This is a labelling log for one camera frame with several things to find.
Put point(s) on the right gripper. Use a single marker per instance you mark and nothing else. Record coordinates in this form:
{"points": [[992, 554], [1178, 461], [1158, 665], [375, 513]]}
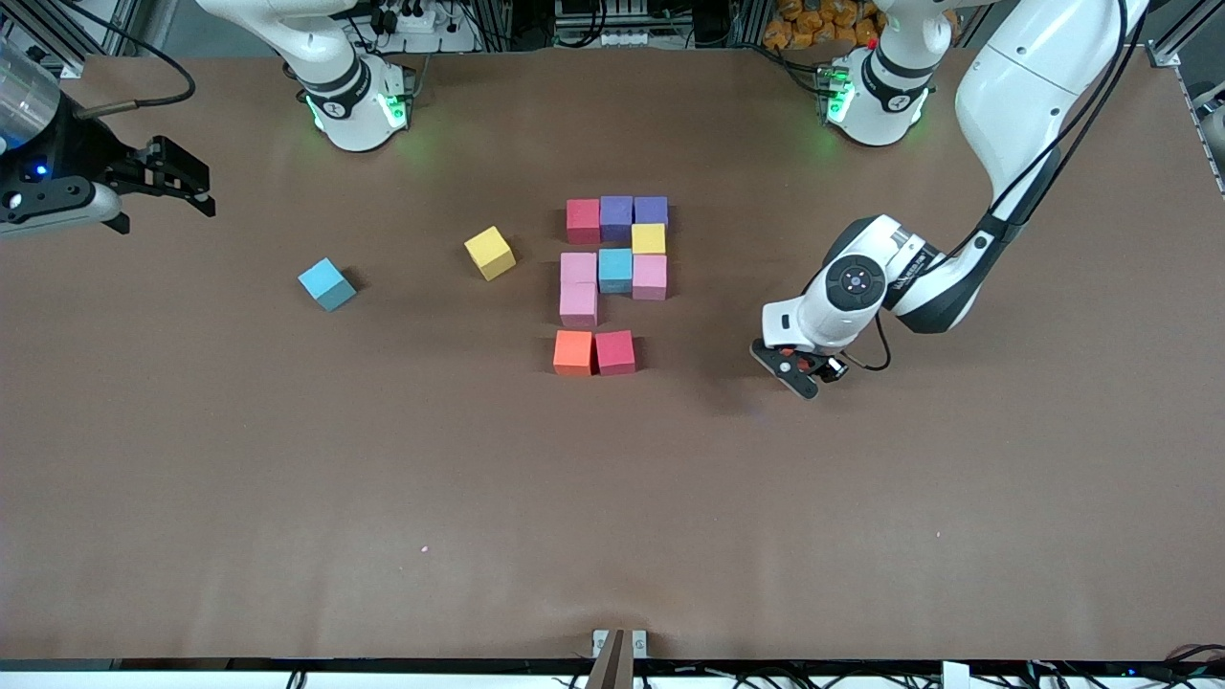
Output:
{"points": [[84, 153]]}

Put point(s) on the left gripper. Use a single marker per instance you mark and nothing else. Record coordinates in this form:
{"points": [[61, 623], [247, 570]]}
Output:
{"points": [[825, 365]]}

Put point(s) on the orange foam cube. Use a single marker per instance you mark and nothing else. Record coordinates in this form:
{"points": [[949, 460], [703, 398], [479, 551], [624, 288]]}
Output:
{"points": [[573, 352], [792, 359]]}

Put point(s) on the pink foam cube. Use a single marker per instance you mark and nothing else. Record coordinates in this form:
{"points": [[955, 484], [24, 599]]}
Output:
{"points": [[578, 304], [578, 268], [649, 277]]}

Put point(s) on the red foam cube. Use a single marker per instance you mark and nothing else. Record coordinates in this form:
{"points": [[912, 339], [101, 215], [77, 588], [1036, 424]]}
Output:
{"points": [[584, 220], [615, 352]]}

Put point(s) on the yellow foam cube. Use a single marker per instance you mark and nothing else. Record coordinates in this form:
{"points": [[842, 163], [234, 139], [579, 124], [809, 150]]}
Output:
{"points": [[490, 253], [648, 239]]}

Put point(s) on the blue foam cube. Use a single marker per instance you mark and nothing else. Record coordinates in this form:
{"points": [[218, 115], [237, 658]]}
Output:
{"points": [[613, 270], [326, 284]]}

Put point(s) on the purple foam cube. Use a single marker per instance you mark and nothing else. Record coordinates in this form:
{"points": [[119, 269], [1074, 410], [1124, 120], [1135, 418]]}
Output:
{"points": [[616, 218], [650, 211]]}

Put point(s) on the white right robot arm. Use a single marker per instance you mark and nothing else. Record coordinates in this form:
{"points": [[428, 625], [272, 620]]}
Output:
{"points": [[335, 86]]}

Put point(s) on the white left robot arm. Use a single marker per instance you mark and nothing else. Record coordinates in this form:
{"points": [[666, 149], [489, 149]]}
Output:
{"points": [[1034, 77]]}

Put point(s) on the brown table cover sheet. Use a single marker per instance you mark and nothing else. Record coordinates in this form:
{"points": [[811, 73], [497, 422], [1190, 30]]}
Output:
{"points": [[612, 526]]}

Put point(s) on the bag of oranges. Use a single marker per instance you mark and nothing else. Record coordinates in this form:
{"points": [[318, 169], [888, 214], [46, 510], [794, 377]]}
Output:
{"points": [[813, 24]]}

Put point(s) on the small metal bracket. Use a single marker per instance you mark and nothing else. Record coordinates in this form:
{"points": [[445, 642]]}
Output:
{"points": [[601, 639]]}

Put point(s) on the brown camera pole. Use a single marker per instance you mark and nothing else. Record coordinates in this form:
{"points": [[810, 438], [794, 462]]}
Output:
{"points": [[612, 670]]}

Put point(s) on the metal table edge rail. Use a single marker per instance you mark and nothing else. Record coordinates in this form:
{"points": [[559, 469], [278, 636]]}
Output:
{"points": [[1204, 134]]}

